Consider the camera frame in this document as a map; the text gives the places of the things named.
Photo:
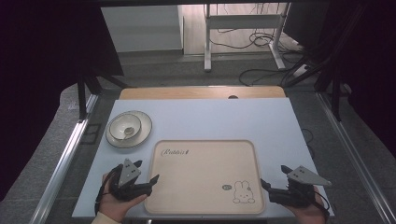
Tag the aluminium rail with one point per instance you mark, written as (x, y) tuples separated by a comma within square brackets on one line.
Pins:
[(62, 161), (358, 158)]

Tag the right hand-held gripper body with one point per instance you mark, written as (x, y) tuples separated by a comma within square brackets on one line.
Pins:
[(299, 188)]

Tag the small white spoon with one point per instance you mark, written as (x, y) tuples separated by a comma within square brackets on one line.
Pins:
[(127, 132)]

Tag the white round bowl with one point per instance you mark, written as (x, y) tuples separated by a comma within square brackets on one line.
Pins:
[(141, 137)]

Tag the white metal desk frame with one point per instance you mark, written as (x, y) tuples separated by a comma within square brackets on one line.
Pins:
[(243, 21)]

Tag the white bowl with dark rim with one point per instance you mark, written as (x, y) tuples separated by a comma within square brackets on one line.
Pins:
[(121, 125)]

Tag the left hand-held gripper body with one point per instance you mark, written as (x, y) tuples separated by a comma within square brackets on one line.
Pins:
[(129, 182)]

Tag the white cabinet panel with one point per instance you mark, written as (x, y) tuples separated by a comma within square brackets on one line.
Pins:
[(141, 28)]

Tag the person's left hand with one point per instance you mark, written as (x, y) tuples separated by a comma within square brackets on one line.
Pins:
[(118, 207)]

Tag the wooden desk top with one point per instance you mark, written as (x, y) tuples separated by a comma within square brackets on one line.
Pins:
[(186, 92)]

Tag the black metal stand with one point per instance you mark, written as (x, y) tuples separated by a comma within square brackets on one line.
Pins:
[(334, 87), (85, 90)]

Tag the black curtain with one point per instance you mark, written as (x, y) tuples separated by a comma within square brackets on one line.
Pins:
[(46, 62), (370, 62)]

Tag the white power strip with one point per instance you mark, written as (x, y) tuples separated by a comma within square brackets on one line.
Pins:
[(300, 71)]

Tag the dark floor plate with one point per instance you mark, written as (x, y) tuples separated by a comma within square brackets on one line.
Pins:
[(91, 133)]

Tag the beige tray with rabbit print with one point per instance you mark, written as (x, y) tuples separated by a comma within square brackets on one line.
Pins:
[(205, 177)]

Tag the person's right hand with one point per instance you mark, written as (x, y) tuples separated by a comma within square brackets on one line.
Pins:
[(306, 213)]

